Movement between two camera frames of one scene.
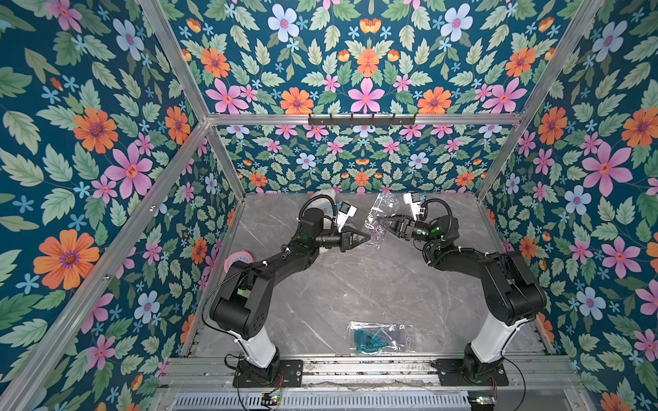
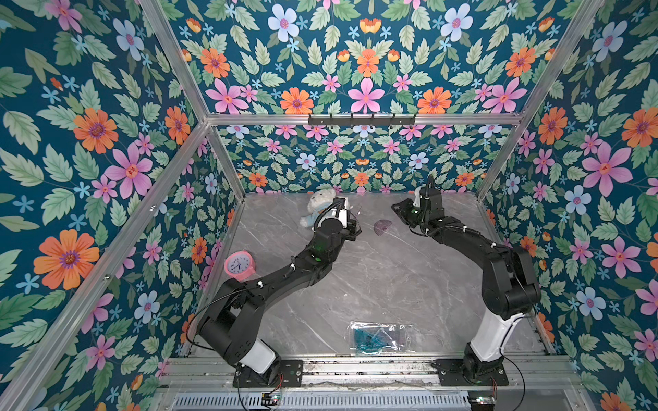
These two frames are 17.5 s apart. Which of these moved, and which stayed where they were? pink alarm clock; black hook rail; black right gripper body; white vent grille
Moved: black right gripper body
Stayed: pink alarm clock; white vent grille; black hook rail
